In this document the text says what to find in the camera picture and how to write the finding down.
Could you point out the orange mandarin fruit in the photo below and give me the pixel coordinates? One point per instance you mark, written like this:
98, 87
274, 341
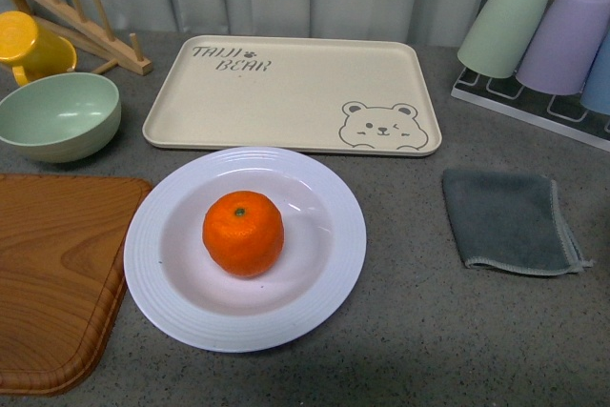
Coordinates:
243, 233

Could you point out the white ridged plate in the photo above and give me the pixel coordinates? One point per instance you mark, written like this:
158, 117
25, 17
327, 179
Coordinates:
178, 287

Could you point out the beige bear serving tray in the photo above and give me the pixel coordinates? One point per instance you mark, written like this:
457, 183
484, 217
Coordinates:
303, 94

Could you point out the grey folded cloth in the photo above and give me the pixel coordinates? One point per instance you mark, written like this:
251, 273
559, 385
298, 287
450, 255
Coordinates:
510, 222

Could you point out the light green cup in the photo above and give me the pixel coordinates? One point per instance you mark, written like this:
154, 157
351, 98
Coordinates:
500, 36

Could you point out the wooden cutting board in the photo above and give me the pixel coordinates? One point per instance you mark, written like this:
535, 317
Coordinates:
62, 275

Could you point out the green bowl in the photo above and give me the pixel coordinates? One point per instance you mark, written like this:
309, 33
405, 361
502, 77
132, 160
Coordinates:
61, 118

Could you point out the yellow mug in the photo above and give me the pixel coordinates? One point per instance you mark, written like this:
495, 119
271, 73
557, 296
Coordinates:
31, 51

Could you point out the blue cup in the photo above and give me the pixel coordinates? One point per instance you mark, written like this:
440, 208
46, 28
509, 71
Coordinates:
596, 93

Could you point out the purple cup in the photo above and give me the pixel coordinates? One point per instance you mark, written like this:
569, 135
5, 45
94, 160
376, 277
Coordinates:
564, 46

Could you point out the wooden dish rack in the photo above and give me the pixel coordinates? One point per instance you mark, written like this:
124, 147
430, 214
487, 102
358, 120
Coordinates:
95, 37

